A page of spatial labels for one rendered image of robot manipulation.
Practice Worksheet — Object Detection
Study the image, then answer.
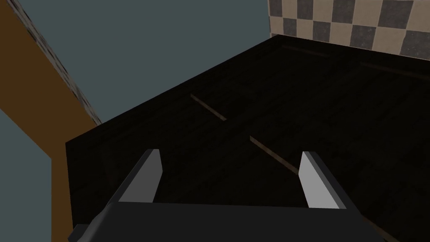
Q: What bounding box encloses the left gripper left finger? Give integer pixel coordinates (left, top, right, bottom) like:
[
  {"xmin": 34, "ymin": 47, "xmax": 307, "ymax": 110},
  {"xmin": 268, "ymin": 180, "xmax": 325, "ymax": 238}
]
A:
[{"xmin": 118, "ymin": 149, "xmax": 163, "ymax": 203}]

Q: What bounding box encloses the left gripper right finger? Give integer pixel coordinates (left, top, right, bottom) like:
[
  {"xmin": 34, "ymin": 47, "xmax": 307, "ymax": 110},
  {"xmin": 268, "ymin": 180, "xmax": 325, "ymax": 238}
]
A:
[{"xmin": 298, "ymin": 151, "xmax": 347, "ymax": 210}]

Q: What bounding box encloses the thin brown cabinet handle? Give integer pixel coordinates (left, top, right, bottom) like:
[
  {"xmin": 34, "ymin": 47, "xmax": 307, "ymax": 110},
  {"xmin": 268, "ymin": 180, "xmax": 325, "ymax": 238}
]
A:
[
  {"xmin": 190, "ymin": 94, "xmax": 227, "ymax": 121},
  {"xmin": 249, "ymin": 136, "xmax": 300, "ymax": 175}
]

